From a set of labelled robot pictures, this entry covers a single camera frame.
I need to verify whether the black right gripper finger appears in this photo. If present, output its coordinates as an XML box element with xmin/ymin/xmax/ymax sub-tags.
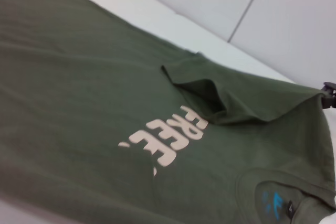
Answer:
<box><xmin>322</xmin><ymin>81</ymin><xmax>336</xmax><ymax>97</ymax></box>
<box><xmin>319</xmin><ymin>94</ymin><xmax>336</xmax><ymax>110</ymax></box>

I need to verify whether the dark green FREE! t-shirt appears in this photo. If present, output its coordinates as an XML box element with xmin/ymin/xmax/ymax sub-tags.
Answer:
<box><xmin>0</xmin><ymin>0</ymin><xmax>336</xmax><ymax>224</ymax></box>

